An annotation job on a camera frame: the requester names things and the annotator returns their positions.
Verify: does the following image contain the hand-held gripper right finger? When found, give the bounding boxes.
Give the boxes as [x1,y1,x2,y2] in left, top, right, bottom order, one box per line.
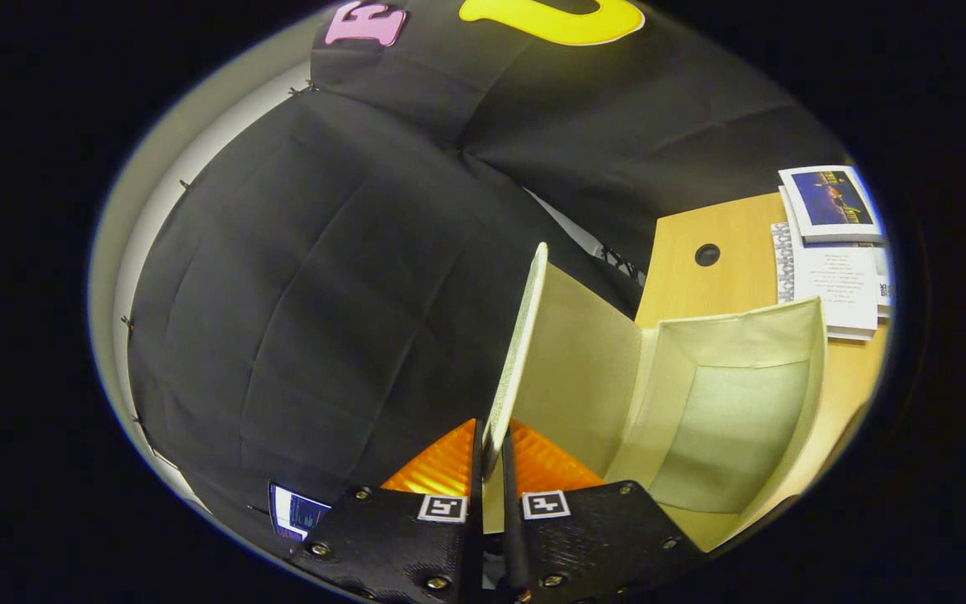
[498,419,709,604]

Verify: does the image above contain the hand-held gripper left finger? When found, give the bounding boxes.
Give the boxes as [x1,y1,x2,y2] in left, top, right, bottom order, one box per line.
[292,418,486,604]

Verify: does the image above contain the pale green storage box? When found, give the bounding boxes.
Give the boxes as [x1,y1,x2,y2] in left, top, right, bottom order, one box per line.
[483,242,828,552]

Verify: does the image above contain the lit computer screen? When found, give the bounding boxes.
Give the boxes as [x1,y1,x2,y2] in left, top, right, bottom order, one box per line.
[269,482,334,543]

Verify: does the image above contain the white text-covered book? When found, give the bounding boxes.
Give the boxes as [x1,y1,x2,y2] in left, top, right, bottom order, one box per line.
[771,221,880,341]

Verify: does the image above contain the book with blue photo cover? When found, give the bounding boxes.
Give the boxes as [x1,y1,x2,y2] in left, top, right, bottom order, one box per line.
[778,164,886,245]

